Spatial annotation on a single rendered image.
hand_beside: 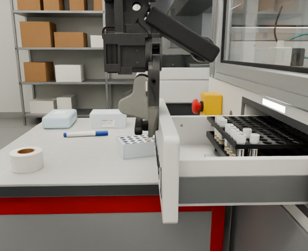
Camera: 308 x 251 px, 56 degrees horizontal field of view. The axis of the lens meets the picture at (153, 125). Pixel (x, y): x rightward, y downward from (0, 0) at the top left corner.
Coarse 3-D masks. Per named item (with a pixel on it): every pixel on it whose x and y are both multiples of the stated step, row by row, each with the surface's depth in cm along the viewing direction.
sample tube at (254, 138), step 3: (252, 135) 38; (255, 135) 38; (258, 135) 38; (252, 138) 38; (255, 138) 38; (258, 138) 38; (249, 141) 39; (252, 141) 38; (255, 141) 38; (258, 141) 38; (249, 150) 39; (252, 150) 39; (255, 150) 38; (249, 153) 39; (252, 153) 39; (255, 153) 39
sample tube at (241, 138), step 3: (237, 135) 38; (240, 135) 38; (243, 135) 38; (237, 138) 38; (240, 138) 38; (243, 138) 38; (237, 141) 38; (240, 141) 38; (243, 141) 38; (237, 150) 39; (240, 150) 38; (243, 150) 38; (237, 153) 39; (240, 153) 38; (243, 153) 39
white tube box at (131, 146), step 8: (120, 136) 79; (128, 136) 79; (136, 136) 80; (144, 136) 79; (120, 144) 74; (128, 144) 72; (136, 144) 72; (144, 144) 73; (152, 144) 74; (120, 152) 75; (128, 152) 72; (136, 152) 73; (144, 152) 74; (152, 152) 74
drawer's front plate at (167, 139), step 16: (160, 112) 45; (160, 128) 38; (160, 144) 38; (176, 144) 32; (160, 160) 39; (176, 160) 32; (160, 176) 39; (176, 176) 33; (176, 192) 33; (176, 208) 34
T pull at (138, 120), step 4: (136, 120) 47; (140, 120) 46; (144, 120) 47; (136, 124) 44; (140, 124) 44; (144, 124) 45; (136, 128) 42; (140, 128) 42; (144, 128) 45; (136, 132) 42; (140, 132) 42
